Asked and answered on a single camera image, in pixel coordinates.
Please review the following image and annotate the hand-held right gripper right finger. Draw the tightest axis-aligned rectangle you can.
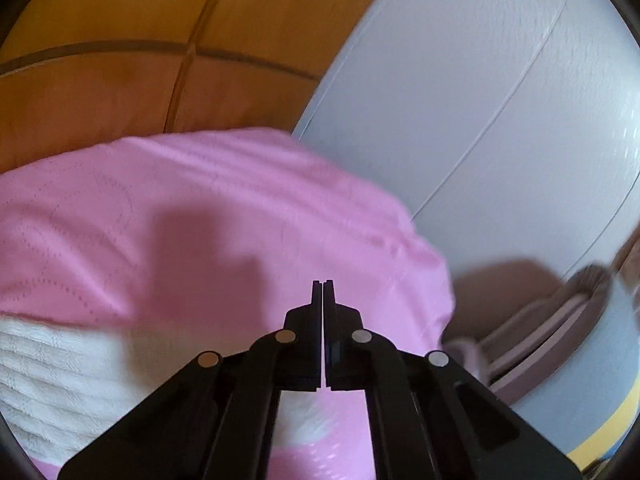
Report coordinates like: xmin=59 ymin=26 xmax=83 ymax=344
xmin=325 ymin=280 xmax=583 ymax=480

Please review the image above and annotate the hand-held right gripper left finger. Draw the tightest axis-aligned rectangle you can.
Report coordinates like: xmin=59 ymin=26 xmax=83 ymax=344
xmin=57 ymin=280 xmax=325 ymax=480

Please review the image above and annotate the white knitted sweater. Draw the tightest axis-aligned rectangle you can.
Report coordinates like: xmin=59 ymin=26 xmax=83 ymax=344
xmin=0 ymin=312 xmax=336 ymax=466

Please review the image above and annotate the pink blanket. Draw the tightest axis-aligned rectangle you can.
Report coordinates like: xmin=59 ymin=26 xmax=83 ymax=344
xmin=0 ymin=127 xmax=456 ymax=480

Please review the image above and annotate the brown pink slipper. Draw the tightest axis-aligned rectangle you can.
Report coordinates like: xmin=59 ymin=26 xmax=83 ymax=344
xmin=442 ymin=262 xmax=621 ymax=401

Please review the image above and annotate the wooden wardrobe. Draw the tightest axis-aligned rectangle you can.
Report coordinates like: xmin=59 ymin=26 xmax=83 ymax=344
xmin=0 ymin=0 xmax=416 ymax=176

